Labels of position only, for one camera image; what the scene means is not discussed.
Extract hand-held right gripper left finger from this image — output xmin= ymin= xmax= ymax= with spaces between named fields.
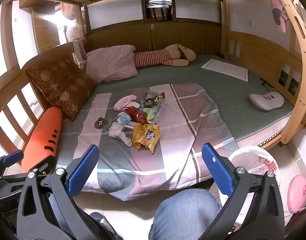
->
xmin=16 ymin=144 xmax=103 ymax=240

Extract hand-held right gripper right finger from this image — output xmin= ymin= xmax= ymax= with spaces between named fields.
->
xmin=202 ymin=143 xmax=286 ymax=240

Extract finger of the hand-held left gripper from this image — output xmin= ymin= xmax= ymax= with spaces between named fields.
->
xmin=23 ymin=156 xmax=56 ymax=177
xmin=0 ymin=150 xmax=23 ymax=178

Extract white lattice trash basket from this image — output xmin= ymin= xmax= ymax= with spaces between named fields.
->
xmin=209 ymin=180 xmax=228 ymax=205

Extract white printed plastic bag liner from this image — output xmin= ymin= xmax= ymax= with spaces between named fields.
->
xmin=228 ymin=145 xmax=282 ymax=188

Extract white tissue paper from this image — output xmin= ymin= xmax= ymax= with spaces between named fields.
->
xmin=108 ymin=122 xmax=133 ymax=147

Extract small white labelled box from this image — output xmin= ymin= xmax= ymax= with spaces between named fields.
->
xmin=123 ymin=122 xmax=143 ymax=130

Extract yellow snack bag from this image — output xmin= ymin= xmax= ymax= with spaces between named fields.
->
xmin=132 ymin=123 xmax=161 ymax=153

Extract red cardboard box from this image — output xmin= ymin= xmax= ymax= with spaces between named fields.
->
xmin=121 ymin=107 xmax=148 ymax=124

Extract pink wrapper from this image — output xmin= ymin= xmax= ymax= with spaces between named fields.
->
xmin=114 ymin=94 xmax=137 ymax=111

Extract clear plastic package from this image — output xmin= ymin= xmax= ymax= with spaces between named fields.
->
xmin=150 ymin=99 xmax=168 ymax=125

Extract green wrapper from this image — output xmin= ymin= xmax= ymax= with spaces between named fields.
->
xmin=142 ymin=106 xmax=156 ymax=120

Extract orange carrot plush pillow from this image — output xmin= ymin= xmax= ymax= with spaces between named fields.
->
xmin=21 ymin=107 xmax=63 ymax=174

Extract person's right leg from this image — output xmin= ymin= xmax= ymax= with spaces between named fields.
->
xmin=149 ymin=189 xmax=221 ymax=240

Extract checked pink grey blanket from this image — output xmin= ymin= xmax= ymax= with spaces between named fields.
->
xmin=55 ymin=82 xmax=240 ymax=202

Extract pink round plastic device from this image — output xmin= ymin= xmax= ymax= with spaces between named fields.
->
xmin=287 ymin=174 xmax=306 ymax=215

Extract brown floral pillow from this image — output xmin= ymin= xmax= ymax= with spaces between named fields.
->
xmin=25 ymin=52 xmax=97 ymax=122

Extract green mattress sheet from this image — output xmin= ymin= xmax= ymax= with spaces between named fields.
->
xmin=60 ymin=54 xmax=295 ymax=143

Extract white flat board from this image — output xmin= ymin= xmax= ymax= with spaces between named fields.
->
xmin=201 ymin=59 xmax=248 ymax=82

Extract pink pillow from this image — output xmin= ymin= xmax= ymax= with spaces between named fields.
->
xmin=86 ymin=44 xmax=138 ymax=84

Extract striped plush dog toy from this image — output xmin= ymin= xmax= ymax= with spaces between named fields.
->
xmin=134 ymin=44 xmax=196 ymax=68

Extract large white plush toy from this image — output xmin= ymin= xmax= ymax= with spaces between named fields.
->
xmin=65 ymin=12 xmax=81 ymax=42

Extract curved wooden ladder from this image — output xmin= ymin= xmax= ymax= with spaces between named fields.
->
xmin=271 ymin=0 xmax=306 ymax=145

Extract frosted ribbed window panel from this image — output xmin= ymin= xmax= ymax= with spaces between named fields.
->
xmin=174 ymin=0 xmax=221 ymax=23
xmin=86 ymin=0 xmax=143 ymax=30

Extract striped tote bag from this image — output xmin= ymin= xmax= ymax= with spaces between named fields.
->
xmin=146 ymin=6 xmax=172 ymax=22

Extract pink hanging cloth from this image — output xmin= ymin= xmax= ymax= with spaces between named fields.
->
xmin=269 ymin=0 xmax=290 ymax=33

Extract stack of papers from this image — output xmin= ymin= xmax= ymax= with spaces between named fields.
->
xmin=147 ymin=0 xmax=173 ymax=9

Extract black cable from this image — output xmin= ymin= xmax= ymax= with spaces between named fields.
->
xmin=259 ymin=79 xmax=276 ymax=92

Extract wooden bunk bed frame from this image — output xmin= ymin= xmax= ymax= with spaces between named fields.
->
xmin=0 ymin=0 xmax=306 ymax=160

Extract wooden wall cabinets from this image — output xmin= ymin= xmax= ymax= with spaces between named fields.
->
xmin=86 ymin=21 xmax=222 ymax=55

